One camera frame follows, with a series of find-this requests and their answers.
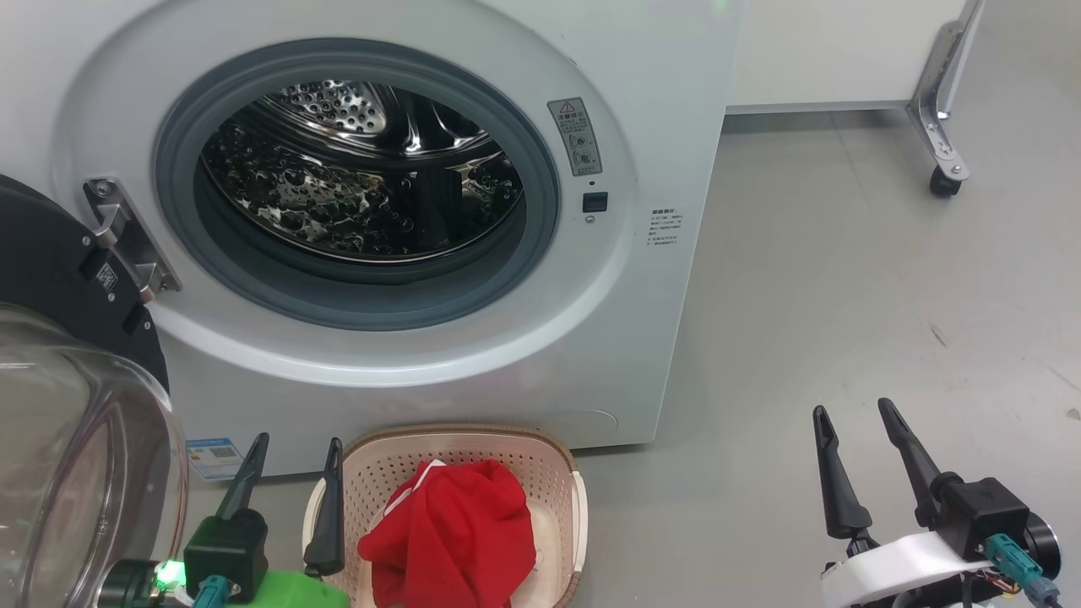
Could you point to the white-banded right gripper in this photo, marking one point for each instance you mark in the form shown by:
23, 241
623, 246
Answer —
895, 570

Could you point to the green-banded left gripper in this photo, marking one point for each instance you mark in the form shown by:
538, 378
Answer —
304, 593

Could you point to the red and white garment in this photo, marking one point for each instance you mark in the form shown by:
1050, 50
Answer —
456, 532

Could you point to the black round glass washer door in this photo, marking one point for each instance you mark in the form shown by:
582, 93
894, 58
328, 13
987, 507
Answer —
59, 473

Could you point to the beige perforated laundry basket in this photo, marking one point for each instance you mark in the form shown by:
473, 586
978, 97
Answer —
380, 473

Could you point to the white front-load washing machine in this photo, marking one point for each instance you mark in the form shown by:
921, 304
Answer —
625, 338

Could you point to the metal washer door hinge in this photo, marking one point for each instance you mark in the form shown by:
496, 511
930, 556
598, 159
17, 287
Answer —
127, 236

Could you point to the grey rubber door gasket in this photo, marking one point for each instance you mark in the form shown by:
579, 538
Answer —
540, 211

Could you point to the black door latch socket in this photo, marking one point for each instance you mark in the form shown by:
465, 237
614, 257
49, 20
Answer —
595, 203

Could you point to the blue energy label sticker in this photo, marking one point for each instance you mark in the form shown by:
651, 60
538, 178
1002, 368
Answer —
215, 458

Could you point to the steel perforated washer drum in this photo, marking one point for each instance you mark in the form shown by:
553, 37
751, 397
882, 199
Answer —
338, 194

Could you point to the grey metal leg with caster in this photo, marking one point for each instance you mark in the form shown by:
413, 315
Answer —
933, 110

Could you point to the grey warning label sticker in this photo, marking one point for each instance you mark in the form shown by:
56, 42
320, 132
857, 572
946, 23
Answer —
575, 135

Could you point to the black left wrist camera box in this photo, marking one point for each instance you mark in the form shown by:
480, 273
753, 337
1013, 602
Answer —
226, 553

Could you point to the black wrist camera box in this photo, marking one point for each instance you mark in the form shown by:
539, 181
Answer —
226, 553
984, 511

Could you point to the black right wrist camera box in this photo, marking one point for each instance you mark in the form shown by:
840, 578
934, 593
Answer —
984, 511

